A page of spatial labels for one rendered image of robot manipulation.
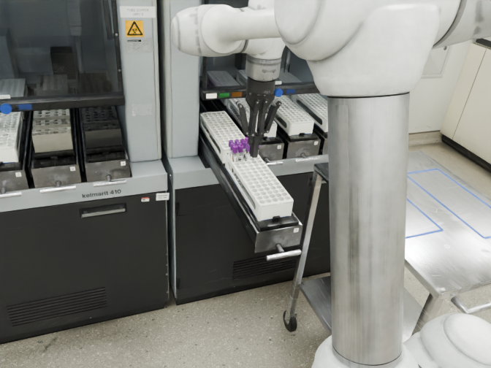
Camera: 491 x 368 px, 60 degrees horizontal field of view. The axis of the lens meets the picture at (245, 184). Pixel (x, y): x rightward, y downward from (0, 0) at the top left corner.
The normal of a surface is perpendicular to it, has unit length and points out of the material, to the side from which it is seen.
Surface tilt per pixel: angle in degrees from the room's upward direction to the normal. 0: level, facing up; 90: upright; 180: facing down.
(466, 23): 107
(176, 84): 90
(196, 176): 90
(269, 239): 90
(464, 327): 7
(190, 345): 0
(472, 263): 0
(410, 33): 76
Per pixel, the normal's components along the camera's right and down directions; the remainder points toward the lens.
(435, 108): 0.34, 0.53
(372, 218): -0.11, 0.26
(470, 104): -0.94, 0.12
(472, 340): 0.22, -0.87
